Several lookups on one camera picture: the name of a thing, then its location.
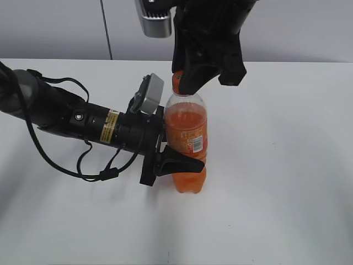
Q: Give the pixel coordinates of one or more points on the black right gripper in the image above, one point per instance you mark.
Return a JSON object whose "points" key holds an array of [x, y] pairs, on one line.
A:
{"points": [[207, 43]]}

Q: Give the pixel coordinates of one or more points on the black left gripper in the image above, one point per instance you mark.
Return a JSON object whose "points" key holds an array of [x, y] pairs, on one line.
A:
{"points": [[139, 133]]}

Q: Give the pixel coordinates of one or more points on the orange bottle cap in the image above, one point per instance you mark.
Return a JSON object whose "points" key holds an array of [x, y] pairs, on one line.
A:
{"points": [[176, 78]]}

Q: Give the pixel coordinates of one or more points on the orange soda plastic bottle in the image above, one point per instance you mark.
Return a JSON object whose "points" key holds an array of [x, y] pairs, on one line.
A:
{"points": [[186, 127]]}

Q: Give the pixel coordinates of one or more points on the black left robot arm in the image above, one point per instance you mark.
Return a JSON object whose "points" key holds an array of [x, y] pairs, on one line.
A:
{"points": [[39, 101]]}

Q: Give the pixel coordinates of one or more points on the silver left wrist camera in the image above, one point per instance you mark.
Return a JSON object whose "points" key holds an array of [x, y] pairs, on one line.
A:
{"points": [[148, 96]]}

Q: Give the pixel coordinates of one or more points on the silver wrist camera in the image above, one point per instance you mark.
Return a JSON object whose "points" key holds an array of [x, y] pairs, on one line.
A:
{"points": [[155, 17], [148, 96]]}

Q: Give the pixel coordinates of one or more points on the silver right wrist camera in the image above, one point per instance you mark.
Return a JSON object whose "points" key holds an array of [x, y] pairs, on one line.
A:
{"points": [[155, 17]]}

